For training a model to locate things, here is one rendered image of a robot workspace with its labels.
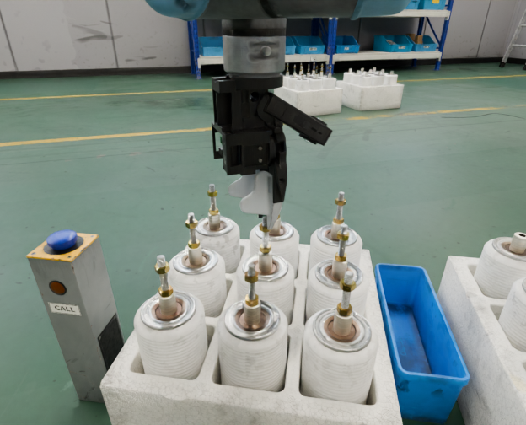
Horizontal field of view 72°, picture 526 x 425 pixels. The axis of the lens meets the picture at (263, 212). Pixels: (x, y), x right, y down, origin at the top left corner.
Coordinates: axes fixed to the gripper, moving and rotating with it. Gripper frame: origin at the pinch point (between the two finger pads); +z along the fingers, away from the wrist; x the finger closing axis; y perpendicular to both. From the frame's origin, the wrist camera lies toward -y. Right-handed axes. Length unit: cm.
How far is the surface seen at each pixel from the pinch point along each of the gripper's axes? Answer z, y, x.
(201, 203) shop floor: 35, -4, -78
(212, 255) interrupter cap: 9.4, 8.0, -6.0
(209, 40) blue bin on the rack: -7, -108, -478
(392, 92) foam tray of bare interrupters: 22, -186, -196
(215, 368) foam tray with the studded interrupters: 17.4, 12.0, 9.7
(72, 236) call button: 1.8, 27.9, -7.2
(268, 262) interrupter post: 8.0, 0.5, 1.1
